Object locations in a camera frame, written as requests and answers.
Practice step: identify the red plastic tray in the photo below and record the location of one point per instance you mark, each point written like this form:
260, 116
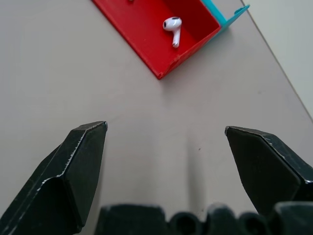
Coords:
151, 31

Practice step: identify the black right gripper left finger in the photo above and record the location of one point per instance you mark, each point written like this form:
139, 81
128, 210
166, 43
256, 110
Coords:
73, 176

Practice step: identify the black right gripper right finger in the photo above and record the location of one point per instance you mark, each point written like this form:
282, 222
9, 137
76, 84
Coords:
266, 169

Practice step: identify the teal plastic tray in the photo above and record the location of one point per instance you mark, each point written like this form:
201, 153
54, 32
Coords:
226, 17

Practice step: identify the white earbud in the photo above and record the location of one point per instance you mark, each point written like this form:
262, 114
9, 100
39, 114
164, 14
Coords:
174, 28

